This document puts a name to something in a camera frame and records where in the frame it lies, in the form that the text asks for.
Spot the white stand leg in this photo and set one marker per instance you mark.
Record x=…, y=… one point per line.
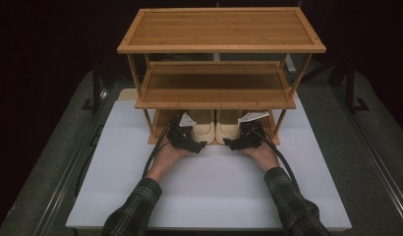
x=290, y=64

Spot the wooden shoe rack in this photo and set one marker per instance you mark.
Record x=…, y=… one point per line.
x=219, y=29

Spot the cream foam clog shoe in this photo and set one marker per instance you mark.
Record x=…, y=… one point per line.
x=204, y=129
x=227, y=129

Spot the person's left hand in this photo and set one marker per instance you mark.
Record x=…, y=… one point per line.
x=166, y=160

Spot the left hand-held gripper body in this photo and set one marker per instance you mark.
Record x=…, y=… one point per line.
x=183, y=137

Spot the person's right hand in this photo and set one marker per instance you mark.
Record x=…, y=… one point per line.
x=263, y=159

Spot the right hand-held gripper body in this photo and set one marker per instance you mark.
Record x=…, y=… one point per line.
x=250, y=136

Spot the black metal stand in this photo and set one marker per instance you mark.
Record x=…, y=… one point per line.
x=97, y=88
x=352, y=88

